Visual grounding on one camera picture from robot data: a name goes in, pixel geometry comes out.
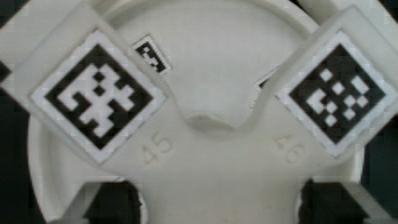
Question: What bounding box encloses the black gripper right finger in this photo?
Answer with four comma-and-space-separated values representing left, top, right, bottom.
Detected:
298, 181, 367, 224

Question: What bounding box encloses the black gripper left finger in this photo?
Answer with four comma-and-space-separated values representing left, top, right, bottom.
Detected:
83, 182, 142, 224

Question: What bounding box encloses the white round table top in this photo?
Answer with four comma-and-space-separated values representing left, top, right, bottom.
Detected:
24, 0, 369, 224

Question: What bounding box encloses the white cylindrical table leg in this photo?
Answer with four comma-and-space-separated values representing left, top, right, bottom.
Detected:
186, 114, 236, 131

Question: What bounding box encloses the white cross-shaped table base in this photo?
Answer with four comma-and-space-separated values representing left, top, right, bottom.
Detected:
0, 0, 398, 224

